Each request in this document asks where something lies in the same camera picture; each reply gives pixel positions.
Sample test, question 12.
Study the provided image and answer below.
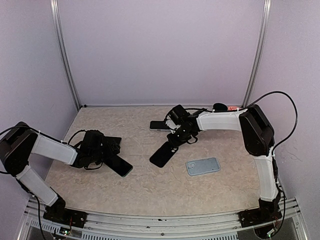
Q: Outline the light blue phone case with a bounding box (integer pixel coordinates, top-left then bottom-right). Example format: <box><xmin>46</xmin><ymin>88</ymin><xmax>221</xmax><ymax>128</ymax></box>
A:
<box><xmin>186</xmin><ymin>157</ymin><xmax>221</xmax><ymax>177</ymax></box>

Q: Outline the black phone case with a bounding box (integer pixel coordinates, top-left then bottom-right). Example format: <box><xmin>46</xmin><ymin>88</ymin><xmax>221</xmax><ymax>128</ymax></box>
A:
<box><xmin>149</xmin><ymin>141</ymin><xmax>179</xmax><ymax>168</ymax></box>

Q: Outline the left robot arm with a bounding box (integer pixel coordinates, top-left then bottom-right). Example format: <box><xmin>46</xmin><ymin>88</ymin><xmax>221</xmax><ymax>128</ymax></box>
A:
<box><xmin>0</xmin><ymin>121</ymin><xmax>122</xmax><ymax>223</ymax></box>

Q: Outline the front aluminium rail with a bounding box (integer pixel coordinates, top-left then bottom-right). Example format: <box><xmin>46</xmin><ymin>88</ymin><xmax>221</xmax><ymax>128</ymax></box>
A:
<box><xmin>16</xmin><ymin>198</ymin><xmax>310</xmax><ymax>240</ymax></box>

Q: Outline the dark green mug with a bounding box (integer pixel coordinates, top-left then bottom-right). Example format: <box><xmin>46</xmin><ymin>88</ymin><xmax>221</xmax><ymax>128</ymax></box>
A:
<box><xmin>212</xmin><ymin>102</ymin><xmax>228</xmax><ymax>112</ymax></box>

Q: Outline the right aluminium frame post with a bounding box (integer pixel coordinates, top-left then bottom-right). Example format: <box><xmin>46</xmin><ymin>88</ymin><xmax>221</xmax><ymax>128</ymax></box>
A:
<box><xmin>242</xmin><ymin>0</ymin><xmax>272</xmax><ymax>107</ymax></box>

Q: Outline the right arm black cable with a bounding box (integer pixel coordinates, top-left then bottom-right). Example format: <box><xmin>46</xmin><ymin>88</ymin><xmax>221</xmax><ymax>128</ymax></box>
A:
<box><xmin>246</xmin><ymin>91</ymin><xmax>299</xmax><ymax>153</ymax></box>

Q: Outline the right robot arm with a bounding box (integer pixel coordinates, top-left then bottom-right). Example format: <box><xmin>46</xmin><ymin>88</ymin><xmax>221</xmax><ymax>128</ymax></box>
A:
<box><xmin>164</xmin><ymin>103</ymin><xmax>280</xmax><ymax>222</ymax></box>

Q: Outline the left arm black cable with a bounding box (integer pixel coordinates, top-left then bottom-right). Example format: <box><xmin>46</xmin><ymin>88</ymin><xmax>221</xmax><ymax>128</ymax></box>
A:
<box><xmin>67</xmin><ymin>130</ymin><xmax>88</xmax><ymax>146</ymax></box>

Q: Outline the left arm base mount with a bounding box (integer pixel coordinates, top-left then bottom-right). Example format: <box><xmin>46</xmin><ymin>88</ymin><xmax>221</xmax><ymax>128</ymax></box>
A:
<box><xmin>43</xmin><ymin>203</ymin><xmax>88</xmax><ymax>229</ymax></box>

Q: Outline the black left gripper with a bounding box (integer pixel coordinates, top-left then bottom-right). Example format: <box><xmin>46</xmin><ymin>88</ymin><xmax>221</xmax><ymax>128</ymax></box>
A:
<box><xmin>90</xmin><ymin>139</ymin><xmax>120</xmax><ymax>166</ymax></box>

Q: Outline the green edged smartphone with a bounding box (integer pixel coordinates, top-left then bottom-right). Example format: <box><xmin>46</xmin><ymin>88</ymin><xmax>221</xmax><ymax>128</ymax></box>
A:
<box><xmin>103</xmin><ymin>155</ymin><xmax>133</xmax><ymax>178</ymax></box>

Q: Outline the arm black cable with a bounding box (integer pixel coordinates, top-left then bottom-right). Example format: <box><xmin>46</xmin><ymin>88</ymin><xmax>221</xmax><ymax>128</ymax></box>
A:
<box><xmin>246</xmin><ymin>91</ymin><xmax>299</xmax><ymax>153</ymax></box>
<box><xmin>67</xmin><ymin>130</ymin><xmax>88</xmax><ymax>146</ymax></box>

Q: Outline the aluminium frame post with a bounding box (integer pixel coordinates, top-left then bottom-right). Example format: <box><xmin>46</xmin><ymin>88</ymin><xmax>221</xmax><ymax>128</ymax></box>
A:
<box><xmin>50</xmin><ymin>0</ymin><xmax>82</xmax><ymax>111</ymax></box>
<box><xmin>242</xmin><ymin>0</ymin><xmax>272</xmax><ymax>107</ymax></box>

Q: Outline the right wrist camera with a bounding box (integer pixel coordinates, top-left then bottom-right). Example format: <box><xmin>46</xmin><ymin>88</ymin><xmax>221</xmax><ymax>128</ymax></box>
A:
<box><xmin>164</xmin><ymin>114</ymin><xmax>181</xmax><ymax>133</ymax></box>

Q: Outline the left aluminium frame post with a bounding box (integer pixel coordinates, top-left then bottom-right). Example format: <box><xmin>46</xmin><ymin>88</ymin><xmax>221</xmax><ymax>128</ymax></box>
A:
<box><xmin>50</xmin><ymin>0</ymin><xmax>82</xmax><ymax>111</ymax></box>

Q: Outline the red white patterned bowl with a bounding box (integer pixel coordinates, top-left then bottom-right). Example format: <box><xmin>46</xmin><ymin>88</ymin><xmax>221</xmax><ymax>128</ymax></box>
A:
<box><xmin>227</xmin><ymin>106</ymin><xmax>241</xmax><ymax>111</ymax></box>

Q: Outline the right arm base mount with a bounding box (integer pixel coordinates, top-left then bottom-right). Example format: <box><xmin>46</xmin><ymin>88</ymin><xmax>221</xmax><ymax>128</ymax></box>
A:
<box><xmin>238</xmin><ymin>199</ymin><xmax>282</xmax><ymax>228</ymax></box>

